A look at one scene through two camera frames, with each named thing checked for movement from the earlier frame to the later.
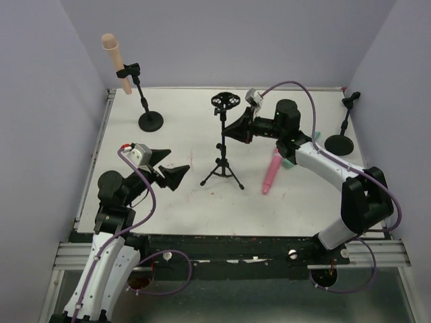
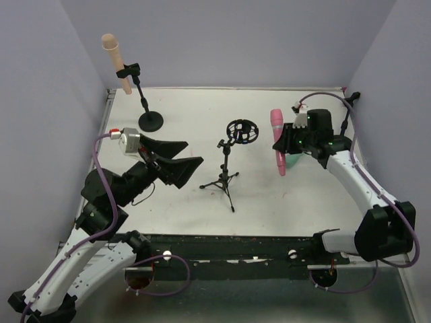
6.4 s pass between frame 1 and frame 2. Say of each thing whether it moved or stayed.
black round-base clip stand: stayed
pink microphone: moved
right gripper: moved
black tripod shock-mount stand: moved
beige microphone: stayed
